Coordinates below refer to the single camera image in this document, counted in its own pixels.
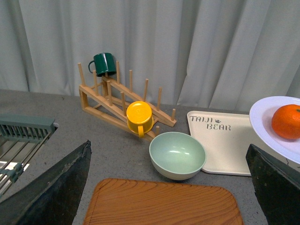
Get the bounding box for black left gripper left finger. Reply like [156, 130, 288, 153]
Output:
[0, 141, 91, 225]

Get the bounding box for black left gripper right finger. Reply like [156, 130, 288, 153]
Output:
[246, 144, 300, 225]

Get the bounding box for orange mandarin fruit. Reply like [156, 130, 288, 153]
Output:
[271, 104, 300, 140]

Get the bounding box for white ridged plate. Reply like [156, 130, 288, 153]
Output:
[249, 96, 300, 164]

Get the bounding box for wooden cutting board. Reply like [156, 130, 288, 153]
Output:
[83, 179, 244, 225]

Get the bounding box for cream bear serving tray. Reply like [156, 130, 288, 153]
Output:
[187, 111, 255, 176]

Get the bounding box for green sink drying rack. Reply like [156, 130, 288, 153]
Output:
[0, 114, 55, 196]

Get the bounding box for light green bowl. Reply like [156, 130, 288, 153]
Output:
[149, 132, 207, 180]

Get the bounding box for wooden peg dish rack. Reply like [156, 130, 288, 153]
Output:
[78, 62, 177, 141]

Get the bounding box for yellow mug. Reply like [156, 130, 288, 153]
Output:
[126, 101, 154, 138]

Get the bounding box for grey curtain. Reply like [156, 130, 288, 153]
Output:
[0, 0, 300, 111]

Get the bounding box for dark green mug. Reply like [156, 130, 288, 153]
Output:
[88, 52, 117, 77]

